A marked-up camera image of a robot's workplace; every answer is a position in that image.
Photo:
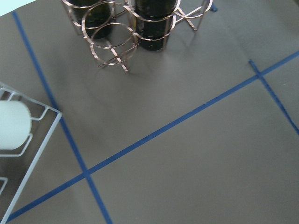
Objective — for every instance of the dark wine bottle right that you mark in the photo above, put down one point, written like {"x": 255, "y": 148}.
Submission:
{"x": 152, "y": 21}

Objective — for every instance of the dark wine bottle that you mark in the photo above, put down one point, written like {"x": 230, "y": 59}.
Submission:
{"x": 96, "y": 16}
{"x": 152, "y": 21}

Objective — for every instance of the dark wine bottle left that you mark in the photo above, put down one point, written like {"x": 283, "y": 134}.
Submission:
{"x": 96, "y": 16}

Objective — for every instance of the copper wire bottle rack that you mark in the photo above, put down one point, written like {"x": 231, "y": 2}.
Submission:
{"x": 120, "y": 45}

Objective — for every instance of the white wire rack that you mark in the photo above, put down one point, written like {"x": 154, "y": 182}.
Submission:
{"x": 17, "y": 165}

